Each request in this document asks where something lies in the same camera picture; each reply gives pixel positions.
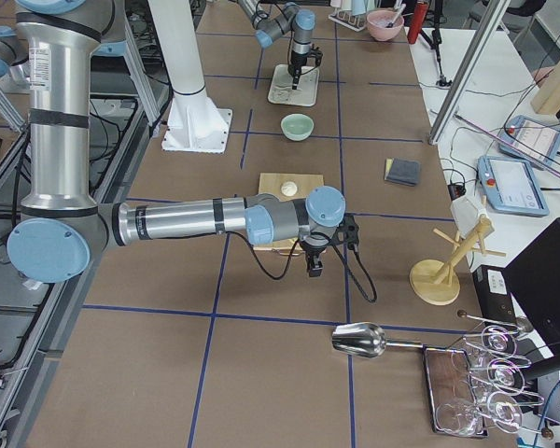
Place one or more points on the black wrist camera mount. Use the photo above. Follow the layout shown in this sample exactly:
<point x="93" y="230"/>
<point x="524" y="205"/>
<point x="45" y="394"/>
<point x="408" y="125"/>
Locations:
<point x="347" y="233"/>

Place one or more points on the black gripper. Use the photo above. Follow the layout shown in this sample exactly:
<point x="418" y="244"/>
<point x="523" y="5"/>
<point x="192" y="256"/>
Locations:
<point x="313" y="251"/>
<point x="295" y="64"/>

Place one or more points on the white dish rack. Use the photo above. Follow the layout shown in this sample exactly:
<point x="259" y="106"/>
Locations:
<point x="351" y="13"/>

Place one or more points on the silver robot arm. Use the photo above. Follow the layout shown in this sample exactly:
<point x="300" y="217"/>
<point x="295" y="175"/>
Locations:
<point x="62" y="227"/>
<point x="292" y="19"/>

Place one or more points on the mint green bowl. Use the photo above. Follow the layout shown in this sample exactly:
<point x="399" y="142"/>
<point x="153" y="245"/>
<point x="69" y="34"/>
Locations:
<point x="297" y="127"/>

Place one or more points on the cream bear serving tray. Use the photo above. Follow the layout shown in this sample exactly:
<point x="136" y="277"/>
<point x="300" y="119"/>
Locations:
<point x="282" y="92"/>

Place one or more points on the aluminium frame post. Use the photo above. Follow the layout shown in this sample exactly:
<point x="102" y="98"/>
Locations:
<point x="487" y="26"/>

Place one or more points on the grey folded cloth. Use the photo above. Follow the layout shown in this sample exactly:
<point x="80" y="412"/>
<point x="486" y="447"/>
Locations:
<point x="404" y="172"/>

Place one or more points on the blue teach pendant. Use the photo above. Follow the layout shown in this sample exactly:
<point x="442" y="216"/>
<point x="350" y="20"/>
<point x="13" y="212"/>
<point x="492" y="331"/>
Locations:
<point x="528" y="138"/>
<point x="511" y="186"/>

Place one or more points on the bamboo cutting board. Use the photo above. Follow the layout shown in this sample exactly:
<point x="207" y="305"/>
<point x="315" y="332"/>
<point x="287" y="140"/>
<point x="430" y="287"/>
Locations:
<point x="271" y="183"/>

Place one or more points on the black glass rack tray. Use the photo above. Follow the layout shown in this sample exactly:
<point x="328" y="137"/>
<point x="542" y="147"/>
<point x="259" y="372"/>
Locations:
<point x="447" y="378"/>

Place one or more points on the yellow sponge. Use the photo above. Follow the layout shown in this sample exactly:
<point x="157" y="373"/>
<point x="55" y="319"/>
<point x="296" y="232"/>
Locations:
<point x="388" y="165"/>

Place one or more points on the white steamed bun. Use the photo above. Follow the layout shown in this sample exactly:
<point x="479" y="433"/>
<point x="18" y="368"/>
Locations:
<point x="289" y="188"/>

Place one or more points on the black camera tripod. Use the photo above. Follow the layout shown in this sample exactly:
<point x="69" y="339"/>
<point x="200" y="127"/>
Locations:
<point x="434" y="40"/>

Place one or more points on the pink mixing bowl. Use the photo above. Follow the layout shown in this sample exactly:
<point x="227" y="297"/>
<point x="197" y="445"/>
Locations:
<point x="383" y="25"/>

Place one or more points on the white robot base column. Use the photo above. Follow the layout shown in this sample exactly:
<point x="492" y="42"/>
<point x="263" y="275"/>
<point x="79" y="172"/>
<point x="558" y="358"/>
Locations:
<point x="194" y="123"/>

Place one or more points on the wooden mug tree stand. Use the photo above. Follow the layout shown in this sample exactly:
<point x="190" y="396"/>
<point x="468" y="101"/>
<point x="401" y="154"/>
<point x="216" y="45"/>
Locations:
<point x="435" y="281"/>

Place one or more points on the clear wine glass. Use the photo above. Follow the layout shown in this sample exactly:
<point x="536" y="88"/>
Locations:
<point x="463" y="418"/>
<point x="493" y="342"/>
<point x="498" y="375"/>

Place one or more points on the metal scoop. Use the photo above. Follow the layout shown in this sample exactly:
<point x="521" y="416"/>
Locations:
<point x="367" y="339"/>

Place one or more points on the red bottle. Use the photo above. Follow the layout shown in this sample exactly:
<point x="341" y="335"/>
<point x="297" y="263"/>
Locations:
<point x="416" y="24"/>

